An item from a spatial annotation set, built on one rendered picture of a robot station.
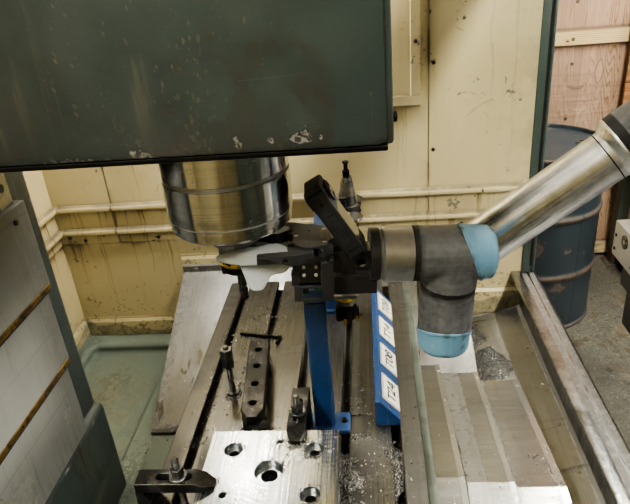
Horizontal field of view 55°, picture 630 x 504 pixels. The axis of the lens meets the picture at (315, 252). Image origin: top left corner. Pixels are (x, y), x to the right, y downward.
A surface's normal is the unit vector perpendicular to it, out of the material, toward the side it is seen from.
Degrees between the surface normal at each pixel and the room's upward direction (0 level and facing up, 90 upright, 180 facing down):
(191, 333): 26
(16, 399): 90
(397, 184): 90
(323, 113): 90
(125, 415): 0
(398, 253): 62
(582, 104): 90
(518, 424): 8
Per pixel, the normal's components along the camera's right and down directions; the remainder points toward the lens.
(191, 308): -0.10, -0.63
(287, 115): -0.07, 0.45
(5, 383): 1.00, -0.04
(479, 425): -0.07, -0.94
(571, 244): 0.32, 0.40
